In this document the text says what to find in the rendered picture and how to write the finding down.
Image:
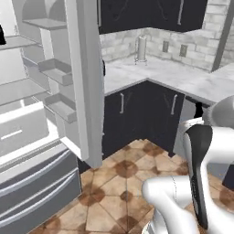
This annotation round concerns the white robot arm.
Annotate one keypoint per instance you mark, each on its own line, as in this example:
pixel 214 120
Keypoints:
pixel 170 198

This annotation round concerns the white fridge door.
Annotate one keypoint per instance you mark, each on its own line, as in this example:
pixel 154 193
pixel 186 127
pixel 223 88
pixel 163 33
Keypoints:
pixel 87 91

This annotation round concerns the white fridge crisper drawer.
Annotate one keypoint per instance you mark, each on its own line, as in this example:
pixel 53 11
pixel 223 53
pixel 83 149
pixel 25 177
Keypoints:
pixel 27 122

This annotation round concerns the grey fridge shelf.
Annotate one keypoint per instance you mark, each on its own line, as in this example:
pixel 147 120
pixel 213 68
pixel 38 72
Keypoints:
pixel 21 90
pixel 16 42

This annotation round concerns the white open fridge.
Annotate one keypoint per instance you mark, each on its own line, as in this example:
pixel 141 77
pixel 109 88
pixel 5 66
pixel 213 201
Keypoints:
pixel 18 67

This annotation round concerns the dark base cupboard door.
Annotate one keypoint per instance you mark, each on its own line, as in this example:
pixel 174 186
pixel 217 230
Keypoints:
pixel 161 119
pixel 134 122

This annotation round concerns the grey door bin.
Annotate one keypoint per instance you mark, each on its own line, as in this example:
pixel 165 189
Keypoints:
pixel 62 111
pixel 58 74

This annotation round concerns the grey freezer drawer front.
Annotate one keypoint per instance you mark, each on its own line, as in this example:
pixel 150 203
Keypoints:
pixel 45 179
pixel 58 204

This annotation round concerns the black can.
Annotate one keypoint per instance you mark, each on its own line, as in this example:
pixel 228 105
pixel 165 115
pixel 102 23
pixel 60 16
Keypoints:
pixel 2 36

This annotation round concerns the grey wall socket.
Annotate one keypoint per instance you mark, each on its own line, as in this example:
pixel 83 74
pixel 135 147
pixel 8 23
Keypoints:
pixel 183 50
pixel 165 46

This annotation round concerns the dark wall cupboards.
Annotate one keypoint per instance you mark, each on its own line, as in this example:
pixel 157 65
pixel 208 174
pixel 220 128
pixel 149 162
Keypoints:
pixel 137 13

